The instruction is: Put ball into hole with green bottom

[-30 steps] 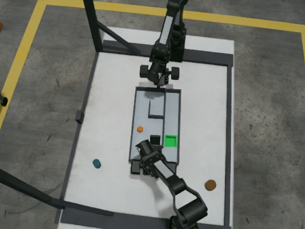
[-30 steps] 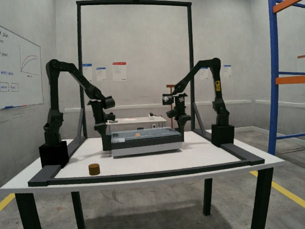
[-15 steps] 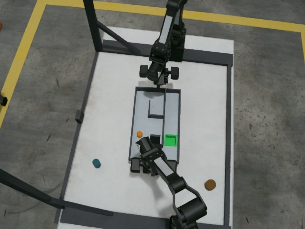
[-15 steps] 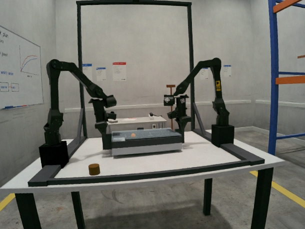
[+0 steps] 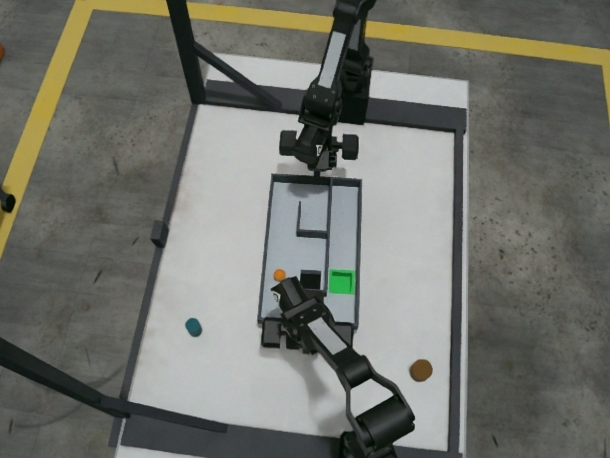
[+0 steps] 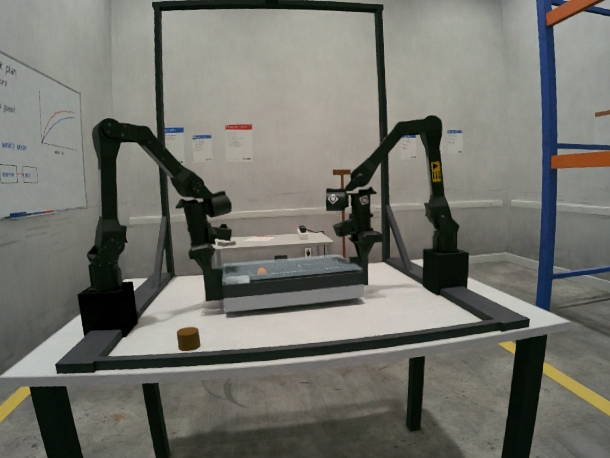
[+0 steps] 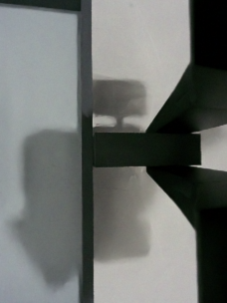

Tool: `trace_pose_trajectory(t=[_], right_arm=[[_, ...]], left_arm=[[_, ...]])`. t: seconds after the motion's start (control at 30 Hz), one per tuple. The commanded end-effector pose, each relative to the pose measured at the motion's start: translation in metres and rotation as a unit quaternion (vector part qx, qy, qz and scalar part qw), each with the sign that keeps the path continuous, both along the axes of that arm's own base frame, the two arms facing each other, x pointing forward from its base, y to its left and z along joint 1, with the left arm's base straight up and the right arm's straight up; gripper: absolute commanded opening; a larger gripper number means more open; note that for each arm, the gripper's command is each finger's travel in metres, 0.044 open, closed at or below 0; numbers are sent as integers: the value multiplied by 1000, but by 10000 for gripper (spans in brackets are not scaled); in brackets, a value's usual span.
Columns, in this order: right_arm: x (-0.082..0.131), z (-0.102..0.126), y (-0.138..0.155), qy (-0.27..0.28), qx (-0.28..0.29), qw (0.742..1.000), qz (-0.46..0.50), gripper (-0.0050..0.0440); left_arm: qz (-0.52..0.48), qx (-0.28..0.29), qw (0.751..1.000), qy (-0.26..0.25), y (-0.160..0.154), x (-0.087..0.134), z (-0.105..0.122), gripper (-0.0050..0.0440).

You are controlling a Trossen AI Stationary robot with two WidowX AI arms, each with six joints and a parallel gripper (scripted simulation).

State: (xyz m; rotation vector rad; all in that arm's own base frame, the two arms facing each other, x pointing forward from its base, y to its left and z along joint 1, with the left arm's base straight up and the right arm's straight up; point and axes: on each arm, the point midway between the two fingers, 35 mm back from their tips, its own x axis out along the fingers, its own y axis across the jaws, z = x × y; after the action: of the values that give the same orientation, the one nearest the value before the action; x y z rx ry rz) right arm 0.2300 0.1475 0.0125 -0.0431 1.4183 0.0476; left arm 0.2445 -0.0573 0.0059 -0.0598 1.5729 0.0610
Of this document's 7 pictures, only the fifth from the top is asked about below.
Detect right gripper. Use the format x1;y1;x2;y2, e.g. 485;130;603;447
261;317;354;350

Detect brown cylinder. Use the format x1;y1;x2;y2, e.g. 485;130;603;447
409;359;433;383

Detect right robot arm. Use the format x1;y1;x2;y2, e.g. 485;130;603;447
270;276;415;458

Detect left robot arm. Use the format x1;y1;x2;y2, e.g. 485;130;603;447
292;0;376;172

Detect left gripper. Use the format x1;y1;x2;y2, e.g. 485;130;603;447
279;130;359;161

